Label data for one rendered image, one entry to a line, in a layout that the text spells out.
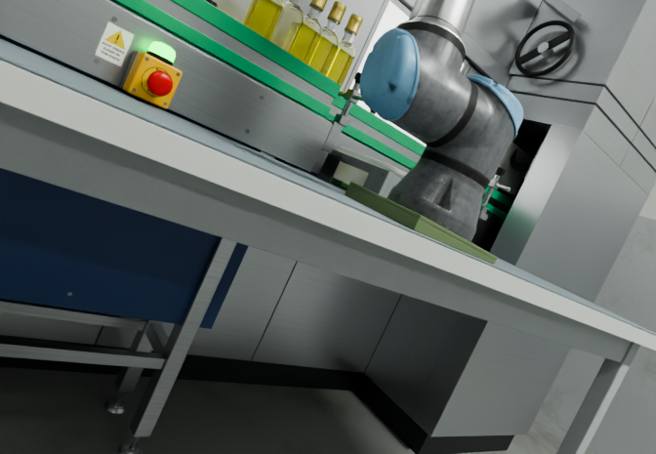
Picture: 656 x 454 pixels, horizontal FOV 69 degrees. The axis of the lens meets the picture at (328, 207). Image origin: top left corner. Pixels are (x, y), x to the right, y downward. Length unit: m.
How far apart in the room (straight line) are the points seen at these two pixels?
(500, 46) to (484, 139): 1.23
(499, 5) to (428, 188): 1.28
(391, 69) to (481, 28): 1.21
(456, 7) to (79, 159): 0.55
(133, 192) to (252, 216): 0.14
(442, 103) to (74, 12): 0.59
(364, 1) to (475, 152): 0.82
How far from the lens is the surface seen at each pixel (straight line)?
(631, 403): 3.17
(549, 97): 1.89
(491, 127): 0.76
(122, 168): 0.53
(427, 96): 0.70
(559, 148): 1.78
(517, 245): 1.73
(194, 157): 0.49
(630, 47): 1.91
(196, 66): 0.96
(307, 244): 0.62
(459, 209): 0.74
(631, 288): 3.24
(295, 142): 1.07
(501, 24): 1.96
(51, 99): 0.47
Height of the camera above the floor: 0.77
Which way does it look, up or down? 4 degrees down
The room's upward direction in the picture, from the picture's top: 25 degrees clockwise
